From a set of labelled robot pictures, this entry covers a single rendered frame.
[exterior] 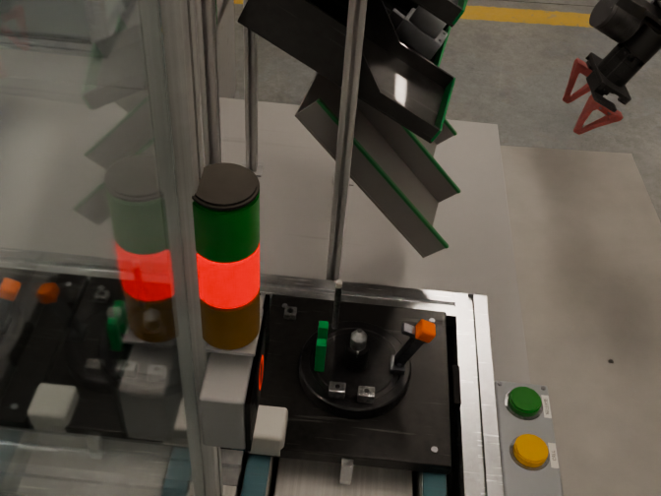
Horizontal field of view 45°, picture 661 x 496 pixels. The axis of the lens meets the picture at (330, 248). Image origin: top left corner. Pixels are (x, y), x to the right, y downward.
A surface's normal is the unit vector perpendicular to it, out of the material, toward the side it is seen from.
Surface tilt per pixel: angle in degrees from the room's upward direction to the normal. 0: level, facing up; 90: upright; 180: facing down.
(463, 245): 0
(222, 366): 0
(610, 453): 0
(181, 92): 90
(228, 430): 90
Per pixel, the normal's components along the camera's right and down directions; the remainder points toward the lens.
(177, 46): -0.07, 0.69
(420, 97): 0.47, -0.56
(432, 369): 0.06, -0.72
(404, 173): 0.73, -0.36
